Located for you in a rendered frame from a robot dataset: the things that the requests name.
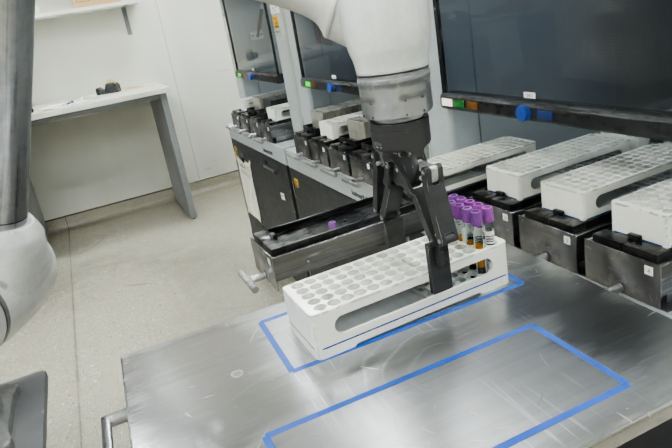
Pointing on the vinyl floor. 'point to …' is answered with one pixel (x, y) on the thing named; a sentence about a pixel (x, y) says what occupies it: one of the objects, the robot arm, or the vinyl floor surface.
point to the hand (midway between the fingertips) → (417, 261)
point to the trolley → (416, 376)
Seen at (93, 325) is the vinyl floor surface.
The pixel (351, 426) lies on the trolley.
